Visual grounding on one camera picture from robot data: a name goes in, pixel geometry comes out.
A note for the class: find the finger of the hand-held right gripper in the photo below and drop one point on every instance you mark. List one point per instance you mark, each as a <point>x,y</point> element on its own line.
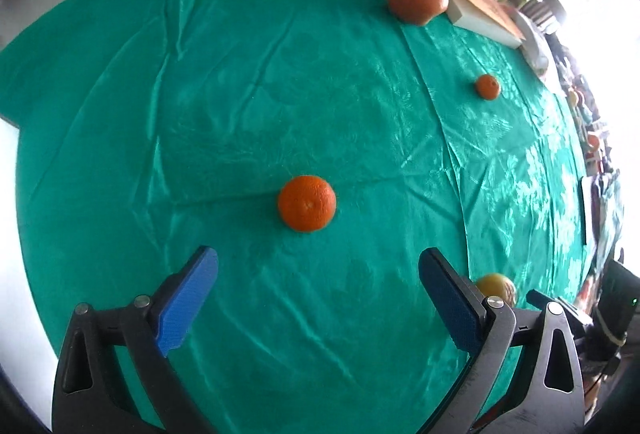
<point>535,296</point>

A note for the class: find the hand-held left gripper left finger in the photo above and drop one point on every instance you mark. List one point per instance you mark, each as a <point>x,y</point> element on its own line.
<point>187,299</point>

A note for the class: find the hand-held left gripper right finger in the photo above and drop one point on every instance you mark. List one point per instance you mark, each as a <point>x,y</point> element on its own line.
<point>450,304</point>

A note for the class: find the yellow-green apple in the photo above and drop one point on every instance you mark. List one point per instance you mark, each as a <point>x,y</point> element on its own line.
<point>500,286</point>

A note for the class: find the printed plastic packet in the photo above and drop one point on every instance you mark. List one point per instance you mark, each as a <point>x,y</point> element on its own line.
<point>602,209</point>

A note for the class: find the white board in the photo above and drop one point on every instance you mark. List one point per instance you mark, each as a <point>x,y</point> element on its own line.
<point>15,214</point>

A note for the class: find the green patterned tablecloth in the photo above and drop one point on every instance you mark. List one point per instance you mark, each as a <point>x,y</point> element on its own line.
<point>250,103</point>

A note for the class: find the small orange mandarin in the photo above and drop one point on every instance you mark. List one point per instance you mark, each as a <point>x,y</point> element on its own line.
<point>488,86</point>

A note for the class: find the white plastic bag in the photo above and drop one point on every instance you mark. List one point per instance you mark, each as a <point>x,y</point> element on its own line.
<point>537,48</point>

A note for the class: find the flat white box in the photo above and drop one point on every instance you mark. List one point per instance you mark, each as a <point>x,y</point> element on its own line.
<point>480,11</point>

